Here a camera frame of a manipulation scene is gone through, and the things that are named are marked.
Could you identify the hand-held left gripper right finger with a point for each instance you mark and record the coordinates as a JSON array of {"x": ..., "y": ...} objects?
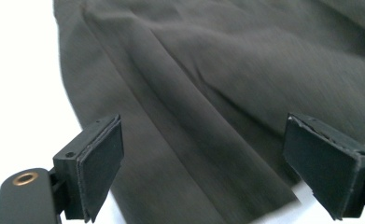
[{"x": 323, "y": 165}]

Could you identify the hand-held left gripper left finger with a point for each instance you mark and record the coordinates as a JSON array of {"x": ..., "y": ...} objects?
[{"x": 96, "y": 168}]

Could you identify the dark grey shorts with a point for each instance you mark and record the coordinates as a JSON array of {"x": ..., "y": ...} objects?
[{"x": 202, "y": 93}]

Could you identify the white board sheet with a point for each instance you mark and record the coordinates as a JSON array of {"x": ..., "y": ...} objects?
[{"x": 15, "y": 77}]

